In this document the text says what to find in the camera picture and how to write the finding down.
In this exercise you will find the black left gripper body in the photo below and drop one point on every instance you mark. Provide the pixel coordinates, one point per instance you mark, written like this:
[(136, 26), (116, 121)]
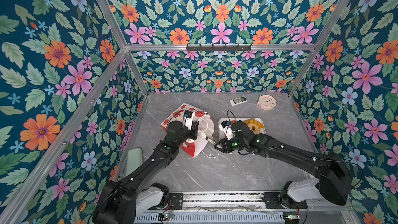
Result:
[(185, 134)]

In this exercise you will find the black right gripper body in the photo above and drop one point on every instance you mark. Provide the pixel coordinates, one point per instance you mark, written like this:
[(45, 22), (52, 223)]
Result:
[(232, 144)]

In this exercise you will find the brown sesame fake bagel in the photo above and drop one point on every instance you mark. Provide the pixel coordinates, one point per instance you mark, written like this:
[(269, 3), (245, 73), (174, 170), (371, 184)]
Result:
[(255, 127)]

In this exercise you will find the yellow fake croissant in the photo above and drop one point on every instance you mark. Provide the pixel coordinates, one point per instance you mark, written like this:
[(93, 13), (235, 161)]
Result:
[(251, 121)]

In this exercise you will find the white and red paper bag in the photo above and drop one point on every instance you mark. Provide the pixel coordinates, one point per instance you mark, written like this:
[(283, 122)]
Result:
[(205, 132)]

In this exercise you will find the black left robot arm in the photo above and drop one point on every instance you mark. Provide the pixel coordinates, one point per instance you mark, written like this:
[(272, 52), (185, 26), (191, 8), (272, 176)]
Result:
[(118, 200)]

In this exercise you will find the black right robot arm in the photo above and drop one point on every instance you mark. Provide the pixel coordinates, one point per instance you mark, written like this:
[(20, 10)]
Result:
[(331, 179)]

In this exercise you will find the white rectangular tray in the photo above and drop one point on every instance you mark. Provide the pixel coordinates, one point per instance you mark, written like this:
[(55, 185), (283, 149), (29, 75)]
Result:
[(241, 119)]

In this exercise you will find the white remote control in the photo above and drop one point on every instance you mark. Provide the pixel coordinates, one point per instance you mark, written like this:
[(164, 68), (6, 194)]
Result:
[(238, 101)]

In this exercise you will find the pink round alarm clock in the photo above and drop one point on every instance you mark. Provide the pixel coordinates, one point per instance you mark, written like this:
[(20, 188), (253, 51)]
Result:
[(266, 102)]

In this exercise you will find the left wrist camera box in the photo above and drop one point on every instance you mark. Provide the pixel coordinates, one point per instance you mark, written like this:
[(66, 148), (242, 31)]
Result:
[(188, 119)]

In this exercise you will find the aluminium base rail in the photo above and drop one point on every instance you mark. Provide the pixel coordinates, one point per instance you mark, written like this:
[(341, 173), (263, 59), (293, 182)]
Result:
[(239, 206)]

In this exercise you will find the black wall hook bar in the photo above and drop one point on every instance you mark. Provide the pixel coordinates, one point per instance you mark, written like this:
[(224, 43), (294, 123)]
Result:
[(219, 47)]

